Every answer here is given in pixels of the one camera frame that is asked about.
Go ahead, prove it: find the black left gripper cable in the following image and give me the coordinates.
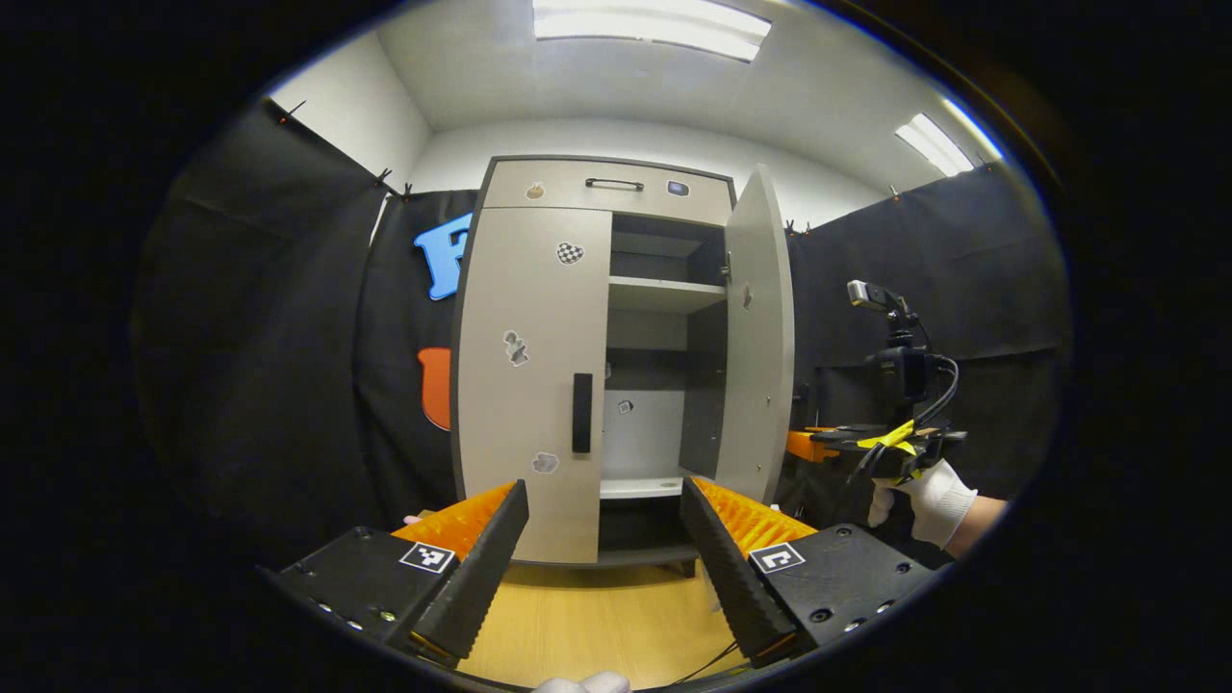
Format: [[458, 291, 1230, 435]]
[[669, 638, 747, 686]]

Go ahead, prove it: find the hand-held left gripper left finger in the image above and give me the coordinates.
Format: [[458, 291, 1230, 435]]
[[258, 479, 530, 665]]

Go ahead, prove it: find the grey double-door shoe cabinet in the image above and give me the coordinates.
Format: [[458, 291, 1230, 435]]
[[450, 156, 796, 577]]

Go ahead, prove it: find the white cabinet shelf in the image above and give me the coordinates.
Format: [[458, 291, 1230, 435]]
[[608, 276, 728, 314], [602, 478, 684, 500]]

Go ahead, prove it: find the black backdrop cloth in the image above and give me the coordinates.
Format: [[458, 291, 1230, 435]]
[[130, 96, 1074, 569]]

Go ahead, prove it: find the grey cabinet drawer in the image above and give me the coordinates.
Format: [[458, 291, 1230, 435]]
[[481, 159, 734, 227]]

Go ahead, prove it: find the long ceiling light panel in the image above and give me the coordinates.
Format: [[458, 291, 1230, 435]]
[[532, 0, 773, 64]]

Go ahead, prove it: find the narrow ceiling light panel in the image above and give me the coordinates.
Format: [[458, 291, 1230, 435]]
[[895, 96, 1002, 179]]

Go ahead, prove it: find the grey cabinet door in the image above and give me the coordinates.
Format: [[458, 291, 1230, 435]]
[[457, 207, 614, 564], [717, 164, 796, 506]]

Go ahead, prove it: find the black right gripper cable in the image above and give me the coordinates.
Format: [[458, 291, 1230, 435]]
[[847, 354, 961, 482]]

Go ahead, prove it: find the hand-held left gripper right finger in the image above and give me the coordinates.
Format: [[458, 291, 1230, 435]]
[[680, 476, 937, 670]]

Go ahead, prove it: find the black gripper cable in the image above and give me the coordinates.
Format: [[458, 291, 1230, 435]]
[[669, 638, 747, 686], [847, 354, 961, 482]]

